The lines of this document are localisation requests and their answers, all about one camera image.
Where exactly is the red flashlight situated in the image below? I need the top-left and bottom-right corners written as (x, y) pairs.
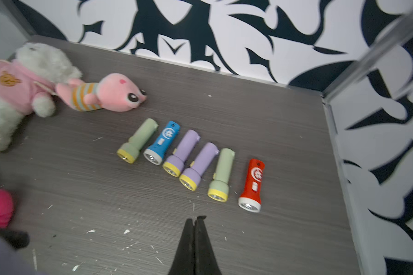
top-left (238, 159), bottom-right (265, 213)

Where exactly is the blue flashlight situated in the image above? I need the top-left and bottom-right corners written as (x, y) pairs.
top-left (143, 121), bottom-right (180, 166)

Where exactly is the pink striped plush toy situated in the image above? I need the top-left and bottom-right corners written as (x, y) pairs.
top-left (55, 73), bottom-right (148, 112)

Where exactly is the purple flashlight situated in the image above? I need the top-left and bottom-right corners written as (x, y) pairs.
top-left (162, 129), bottom-right (200, 177)
top-left (179, 142), bottom-right (219, 191)

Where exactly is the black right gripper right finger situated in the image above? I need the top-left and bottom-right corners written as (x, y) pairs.
top-left (194, 216), bottom-right (222, 275)

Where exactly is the green flashlight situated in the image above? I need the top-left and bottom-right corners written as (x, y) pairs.
top-left (117, 118), bottom-right (158, 164)
top-left (208, 148), bottom-right (235, 202)

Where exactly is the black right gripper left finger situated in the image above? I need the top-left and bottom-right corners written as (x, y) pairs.
top-left (168, 218), bottom-right (195, 275)

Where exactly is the white teddy pink shirt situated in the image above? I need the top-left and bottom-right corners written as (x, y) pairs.
top-left (0, 42), bottom-right (82, 152)

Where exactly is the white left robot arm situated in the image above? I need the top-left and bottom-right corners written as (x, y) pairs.
top-left (0, 228), bottom-right (40, 275)

